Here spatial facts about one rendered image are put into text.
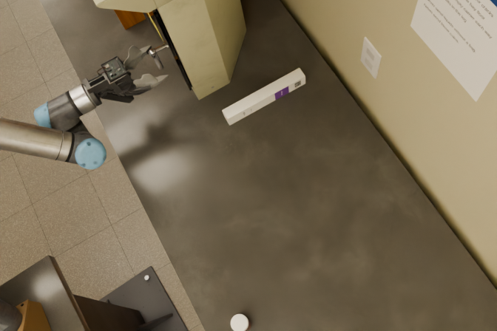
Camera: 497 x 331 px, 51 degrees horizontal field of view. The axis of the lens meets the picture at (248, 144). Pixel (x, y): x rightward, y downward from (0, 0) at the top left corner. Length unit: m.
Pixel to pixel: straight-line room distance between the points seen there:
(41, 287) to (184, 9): 0.87
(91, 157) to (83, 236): 1.34
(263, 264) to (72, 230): 1.41
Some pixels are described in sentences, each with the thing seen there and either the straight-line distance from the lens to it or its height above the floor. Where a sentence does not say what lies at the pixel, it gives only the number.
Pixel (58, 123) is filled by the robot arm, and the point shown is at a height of 1.18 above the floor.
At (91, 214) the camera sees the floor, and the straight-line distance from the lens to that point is 2.67.
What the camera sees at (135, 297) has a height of 0.01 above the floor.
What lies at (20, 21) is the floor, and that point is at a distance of 3.37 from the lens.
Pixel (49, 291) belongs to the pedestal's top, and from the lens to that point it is 1.62.
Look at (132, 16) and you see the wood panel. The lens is 1.82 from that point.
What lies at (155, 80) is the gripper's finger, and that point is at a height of 1.16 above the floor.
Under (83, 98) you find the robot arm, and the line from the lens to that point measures 1.46.
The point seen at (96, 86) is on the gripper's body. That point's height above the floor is 1.21.
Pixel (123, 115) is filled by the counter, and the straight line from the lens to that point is 1.69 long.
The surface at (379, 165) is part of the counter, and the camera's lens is 1.54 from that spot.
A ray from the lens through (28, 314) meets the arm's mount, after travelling 1.53.
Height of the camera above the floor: 2.38
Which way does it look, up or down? 67 degrees down
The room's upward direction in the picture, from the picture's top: 17 degrees counter-clockwise
